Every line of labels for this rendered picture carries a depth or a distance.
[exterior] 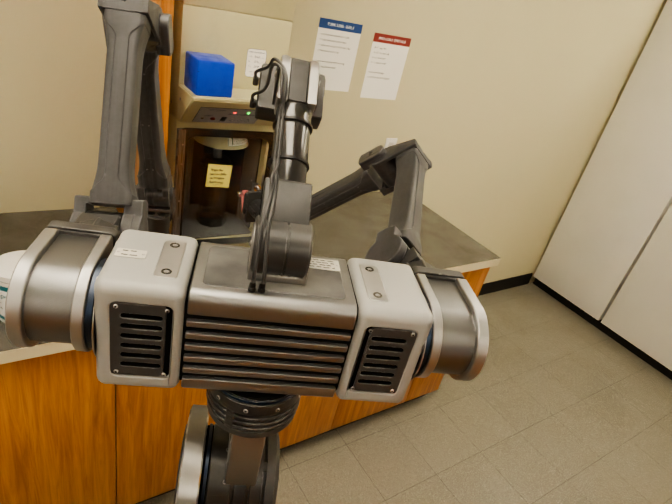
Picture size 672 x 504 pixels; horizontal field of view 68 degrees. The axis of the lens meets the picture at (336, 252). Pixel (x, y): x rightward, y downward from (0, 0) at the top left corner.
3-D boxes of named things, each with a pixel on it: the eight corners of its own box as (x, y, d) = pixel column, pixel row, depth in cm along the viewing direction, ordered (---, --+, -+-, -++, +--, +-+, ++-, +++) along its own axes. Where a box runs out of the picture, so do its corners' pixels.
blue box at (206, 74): (183, 84, 135) (185, 50, 131) (218, 87, 141) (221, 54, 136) (195, 95, 128) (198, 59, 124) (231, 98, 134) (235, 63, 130)
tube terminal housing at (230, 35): (147, 223, 179) (154, -12, 142) (231, 217, 197) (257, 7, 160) (168, 259, 162) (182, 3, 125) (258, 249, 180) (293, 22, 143)
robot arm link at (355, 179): (381, 153, 113) (406, 187, 118) (383, 140, 117) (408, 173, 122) (251, 224, 136) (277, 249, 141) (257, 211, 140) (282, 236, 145)
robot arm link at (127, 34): (88, -36, 75) (157, -25, 77) (112, 9, 88) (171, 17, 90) (64, 258, 74) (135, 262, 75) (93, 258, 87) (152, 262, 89)
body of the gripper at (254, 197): (266, 188, 151) (277, 199, 146) (261, 218, 156) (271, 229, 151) (246, 189, 148) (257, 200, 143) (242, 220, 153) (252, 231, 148)
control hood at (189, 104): (175, 119, 140) (177, 83, 135) (277, 123, 158) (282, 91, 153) (189, 133, 132) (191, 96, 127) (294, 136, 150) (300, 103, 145)
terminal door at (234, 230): (172, 247, 160) (179, 127, 141) (260, 241, 176) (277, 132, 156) (172, 248, 160) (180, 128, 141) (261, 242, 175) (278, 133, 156)
